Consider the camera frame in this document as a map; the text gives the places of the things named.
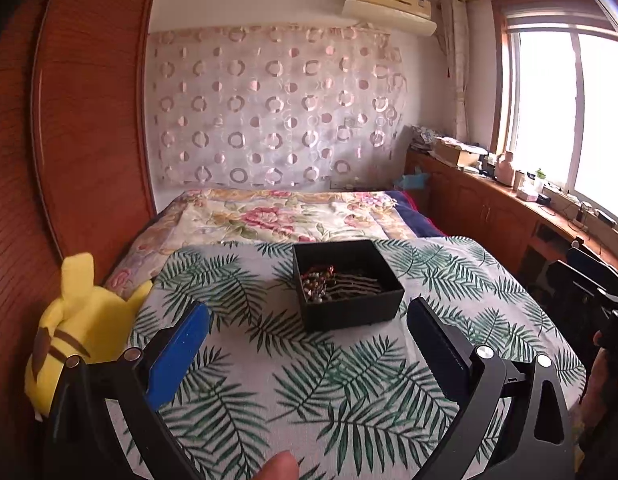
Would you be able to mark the window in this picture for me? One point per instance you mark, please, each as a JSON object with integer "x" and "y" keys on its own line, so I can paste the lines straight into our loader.
{"x": 559, "y": 90}

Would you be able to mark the yellow plush toy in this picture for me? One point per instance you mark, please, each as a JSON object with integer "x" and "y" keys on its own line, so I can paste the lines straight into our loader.
{"x": 86, "y": 320}

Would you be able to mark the person's left hand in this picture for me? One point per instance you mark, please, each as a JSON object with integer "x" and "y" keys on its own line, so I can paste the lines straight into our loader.
{"x": 281, "y": 466}

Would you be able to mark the silver flower hair comb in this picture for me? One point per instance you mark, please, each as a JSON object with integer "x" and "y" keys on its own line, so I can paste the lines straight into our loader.
{"x": 345, "y": 286}

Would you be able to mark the wooden wardrobe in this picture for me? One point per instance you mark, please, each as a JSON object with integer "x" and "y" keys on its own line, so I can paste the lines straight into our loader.
{"x": 73, "y": 171}

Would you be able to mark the palm leaf print cloth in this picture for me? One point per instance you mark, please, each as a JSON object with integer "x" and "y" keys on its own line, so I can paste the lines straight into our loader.
{"x": 350, "y": 404}

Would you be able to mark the cardboard box on cabinet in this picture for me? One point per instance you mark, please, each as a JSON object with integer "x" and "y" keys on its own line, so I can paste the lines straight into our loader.
{"x": 457, "y": 154}

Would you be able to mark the blue blanket with red trim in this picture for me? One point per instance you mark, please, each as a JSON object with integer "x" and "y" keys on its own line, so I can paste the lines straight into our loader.
{"x": 418, "y": 223}

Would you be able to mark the floral quilt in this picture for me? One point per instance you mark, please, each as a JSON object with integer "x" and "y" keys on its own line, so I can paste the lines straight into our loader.
{"x": 215, "y": 216}

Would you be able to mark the person's right hand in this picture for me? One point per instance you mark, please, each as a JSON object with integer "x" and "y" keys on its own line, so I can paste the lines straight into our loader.
{"x": 593, "y": 404}

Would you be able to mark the wall air conditioner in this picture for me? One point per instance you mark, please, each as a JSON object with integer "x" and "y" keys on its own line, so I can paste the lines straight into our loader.
{"x": 413, "y": 16}

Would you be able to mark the black square jewelry box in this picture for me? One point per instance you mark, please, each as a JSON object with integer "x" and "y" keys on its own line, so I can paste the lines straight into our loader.
{"x": 315, "y": 263}

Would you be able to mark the circle-pattern sheer curtain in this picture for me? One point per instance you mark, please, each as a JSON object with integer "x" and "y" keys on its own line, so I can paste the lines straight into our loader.
{"x": 279, "y": 106}

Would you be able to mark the blue tissue pack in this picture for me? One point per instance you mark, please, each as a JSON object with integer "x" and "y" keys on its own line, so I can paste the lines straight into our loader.
{"x": 415, "y": 181}

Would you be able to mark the white bottle on sill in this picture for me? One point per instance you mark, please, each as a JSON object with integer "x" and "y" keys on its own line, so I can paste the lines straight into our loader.
{"x": 504, "y": 171}

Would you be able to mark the wooden side cabinet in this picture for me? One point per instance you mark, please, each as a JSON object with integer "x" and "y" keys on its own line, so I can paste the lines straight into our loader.
{"x": 523, "y": 237}

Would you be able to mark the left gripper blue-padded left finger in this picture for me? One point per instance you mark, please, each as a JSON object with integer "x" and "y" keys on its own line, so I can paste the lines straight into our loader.
{"x": 170, "y": 353}

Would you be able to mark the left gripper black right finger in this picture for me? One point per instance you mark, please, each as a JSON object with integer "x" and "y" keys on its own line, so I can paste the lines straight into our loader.
{"x": 448, "y": 354}

